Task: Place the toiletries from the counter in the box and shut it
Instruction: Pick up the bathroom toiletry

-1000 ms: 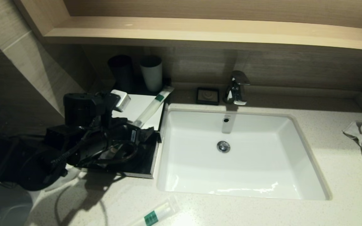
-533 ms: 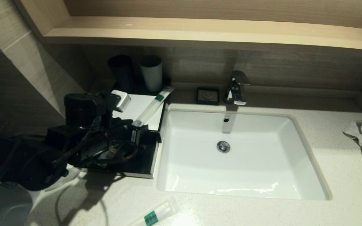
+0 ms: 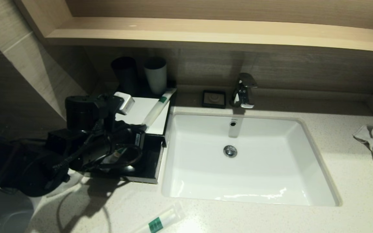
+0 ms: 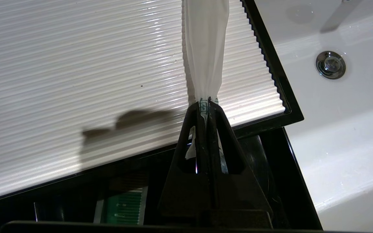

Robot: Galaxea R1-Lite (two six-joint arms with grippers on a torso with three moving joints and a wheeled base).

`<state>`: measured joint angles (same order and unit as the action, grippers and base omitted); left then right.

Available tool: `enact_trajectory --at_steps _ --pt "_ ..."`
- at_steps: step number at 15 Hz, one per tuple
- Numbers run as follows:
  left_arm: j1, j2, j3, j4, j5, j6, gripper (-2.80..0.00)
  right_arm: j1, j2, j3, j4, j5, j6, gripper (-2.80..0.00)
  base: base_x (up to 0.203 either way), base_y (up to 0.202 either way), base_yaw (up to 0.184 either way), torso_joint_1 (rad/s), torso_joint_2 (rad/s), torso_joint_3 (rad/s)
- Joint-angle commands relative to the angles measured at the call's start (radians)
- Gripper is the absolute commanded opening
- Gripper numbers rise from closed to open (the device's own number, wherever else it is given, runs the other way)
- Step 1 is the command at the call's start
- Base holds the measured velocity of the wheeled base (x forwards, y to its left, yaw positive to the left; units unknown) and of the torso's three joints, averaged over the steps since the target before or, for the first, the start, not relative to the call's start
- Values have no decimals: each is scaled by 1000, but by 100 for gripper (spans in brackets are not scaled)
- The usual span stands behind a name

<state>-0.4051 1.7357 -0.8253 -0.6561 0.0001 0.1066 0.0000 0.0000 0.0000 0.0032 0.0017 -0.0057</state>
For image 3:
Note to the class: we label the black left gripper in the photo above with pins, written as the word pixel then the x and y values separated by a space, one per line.
pixel 134 139

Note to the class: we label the black box drawer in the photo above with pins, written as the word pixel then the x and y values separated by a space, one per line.
pixel 151 161

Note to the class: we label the long toothbrush packet green label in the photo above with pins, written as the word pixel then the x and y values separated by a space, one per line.
pixel 159 106

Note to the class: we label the black plastic cup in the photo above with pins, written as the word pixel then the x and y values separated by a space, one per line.
pixel 126 74

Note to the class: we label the clear toothbrush packet green label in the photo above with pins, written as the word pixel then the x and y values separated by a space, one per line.
pixel 163 218

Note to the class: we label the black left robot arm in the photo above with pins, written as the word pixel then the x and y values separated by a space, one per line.
pixel 37 174

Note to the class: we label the black cup tray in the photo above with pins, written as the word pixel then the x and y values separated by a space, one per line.
pixel 141 92

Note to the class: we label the grey plastic cup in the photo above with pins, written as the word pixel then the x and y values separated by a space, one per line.
pixel 157 81

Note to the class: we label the black square soap dish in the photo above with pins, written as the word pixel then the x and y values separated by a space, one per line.
pixel 214 98

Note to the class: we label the chrome drain stopper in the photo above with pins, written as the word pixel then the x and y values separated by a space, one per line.
pixel 230 151

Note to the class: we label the chrome faucet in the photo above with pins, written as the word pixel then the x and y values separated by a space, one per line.
pixel 243 92

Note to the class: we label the light wooden shelf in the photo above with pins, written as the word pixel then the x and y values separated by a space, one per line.
pixel 206 32

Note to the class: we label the white ceramic sink basin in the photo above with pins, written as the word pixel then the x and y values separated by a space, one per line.
pixel 270 161

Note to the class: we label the grey rounded fixture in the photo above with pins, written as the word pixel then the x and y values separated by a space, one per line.
pixel 5 216

